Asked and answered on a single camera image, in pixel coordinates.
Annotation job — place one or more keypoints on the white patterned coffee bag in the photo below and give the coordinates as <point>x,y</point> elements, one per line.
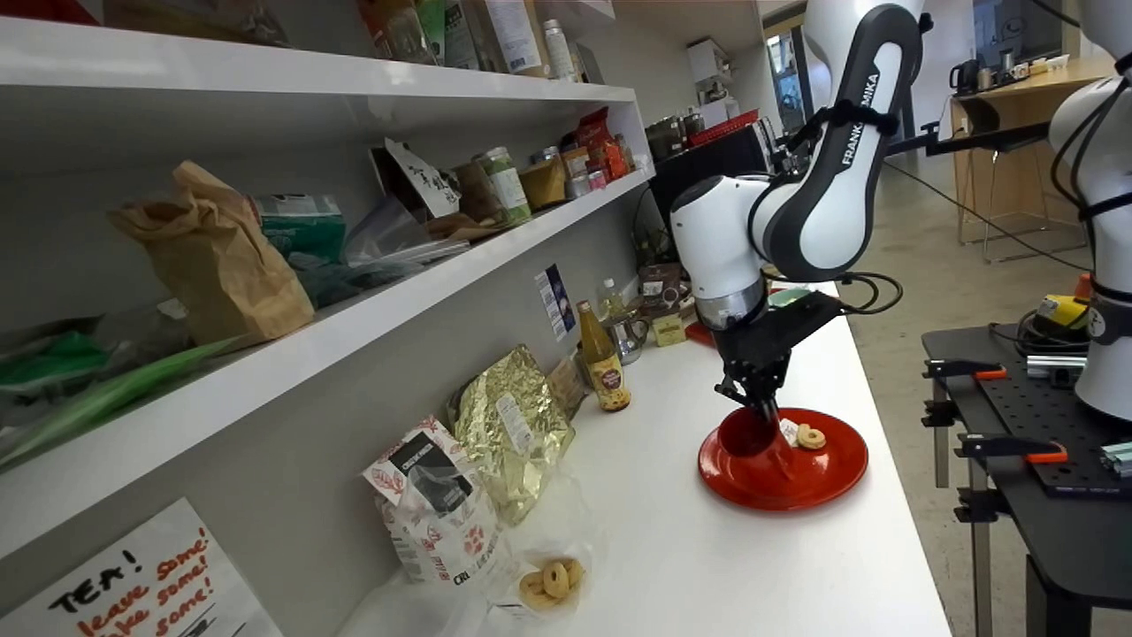
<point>437,515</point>

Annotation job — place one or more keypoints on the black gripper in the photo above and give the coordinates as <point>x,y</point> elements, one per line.
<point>756,353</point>

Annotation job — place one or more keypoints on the ring-shaped cookie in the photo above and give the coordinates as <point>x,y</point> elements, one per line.
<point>810,442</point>

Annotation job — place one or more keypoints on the gold foil bag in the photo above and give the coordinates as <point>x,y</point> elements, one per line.
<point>510,435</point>

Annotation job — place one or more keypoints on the green plastic package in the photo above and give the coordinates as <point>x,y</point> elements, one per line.
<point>107,399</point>

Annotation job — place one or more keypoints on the red cup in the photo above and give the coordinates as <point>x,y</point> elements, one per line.
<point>749,435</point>

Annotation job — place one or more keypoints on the red round plate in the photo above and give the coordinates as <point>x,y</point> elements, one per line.
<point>788,476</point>

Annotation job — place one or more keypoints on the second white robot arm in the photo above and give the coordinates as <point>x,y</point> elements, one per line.
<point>1094,149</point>

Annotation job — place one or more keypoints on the yellow glass bottle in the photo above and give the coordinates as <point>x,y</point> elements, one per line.
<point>602,362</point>

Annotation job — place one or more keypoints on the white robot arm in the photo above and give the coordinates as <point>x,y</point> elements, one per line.
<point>816,225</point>

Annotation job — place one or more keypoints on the glass jar on shelf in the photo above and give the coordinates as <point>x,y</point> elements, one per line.
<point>502,185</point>

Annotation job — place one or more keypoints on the black workbench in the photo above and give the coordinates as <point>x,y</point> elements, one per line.
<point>1073,523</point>

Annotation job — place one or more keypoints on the white tea sign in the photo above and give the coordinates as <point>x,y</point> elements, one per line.
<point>164,577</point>

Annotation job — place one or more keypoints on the orange-handled clamp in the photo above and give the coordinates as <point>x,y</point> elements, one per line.
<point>1027,452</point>

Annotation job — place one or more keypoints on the white wall shelf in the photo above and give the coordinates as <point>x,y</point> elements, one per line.
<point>341,153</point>

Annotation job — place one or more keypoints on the brown paper bag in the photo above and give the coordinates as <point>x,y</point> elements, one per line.
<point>217,265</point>

